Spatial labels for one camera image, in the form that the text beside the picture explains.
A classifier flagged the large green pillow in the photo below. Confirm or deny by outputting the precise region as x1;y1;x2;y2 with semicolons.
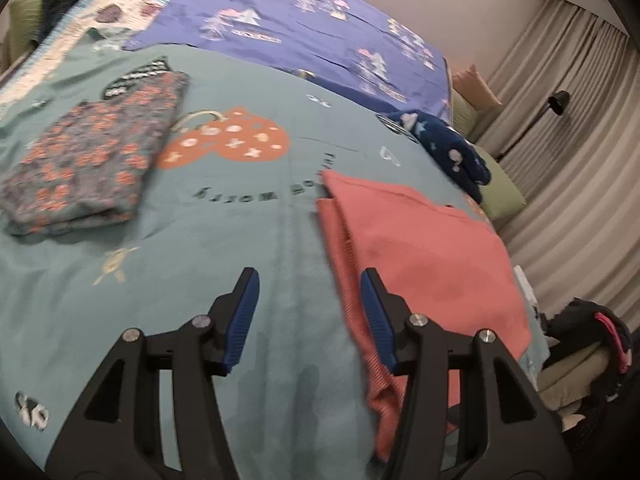
475;142;528;221

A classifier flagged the black floor lamp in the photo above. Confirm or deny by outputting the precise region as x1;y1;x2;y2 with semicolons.
497;90;571;158

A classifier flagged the floral grey garment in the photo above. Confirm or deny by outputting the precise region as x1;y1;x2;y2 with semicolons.
0;71;191;237

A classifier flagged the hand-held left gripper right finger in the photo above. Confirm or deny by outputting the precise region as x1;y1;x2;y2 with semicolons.
360;267;573;480

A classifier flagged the green cushion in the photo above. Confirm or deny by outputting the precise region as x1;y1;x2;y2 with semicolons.
7;0;46;46

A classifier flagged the beige cushion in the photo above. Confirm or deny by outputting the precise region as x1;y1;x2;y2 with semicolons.
537;350;613;413

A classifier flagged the white quilted blanket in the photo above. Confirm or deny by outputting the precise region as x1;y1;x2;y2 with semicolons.
0;0;171;106

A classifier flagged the small green pillow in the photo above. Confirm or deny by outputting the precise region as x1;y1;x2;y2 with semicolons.
452;92;481;136

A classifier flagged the blue tree-print sheet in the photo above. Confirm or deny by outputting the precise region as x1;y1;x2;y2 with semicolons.
122;0;451;123

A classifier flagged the navy star-print fleece garment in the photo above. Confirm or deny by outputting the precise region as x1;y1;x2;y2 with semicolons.
387;109;493;205

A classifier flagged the orange pillow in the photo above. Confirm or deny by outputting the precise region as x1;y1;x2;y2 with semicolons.
450;65;503;111

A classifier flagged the pink long-sleeve shirt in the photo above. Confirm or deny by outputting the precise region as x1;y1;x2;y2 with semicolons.
315;169;533;463

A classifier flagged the black garment with pink stripe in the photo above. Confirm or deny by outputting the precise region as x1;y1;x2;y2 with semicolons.
542;297;636;406

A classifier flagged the beige curtain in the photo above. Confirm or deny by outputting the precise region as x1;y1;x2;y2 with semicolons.
470;0;640;321

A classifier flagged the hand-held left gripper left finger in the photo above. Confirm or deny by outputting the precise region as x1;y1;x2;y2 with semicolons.
45;266;261;480

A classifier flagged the teal printed blanket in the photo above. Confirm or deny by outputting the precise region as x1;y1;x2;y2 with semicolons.
0;42;551;480

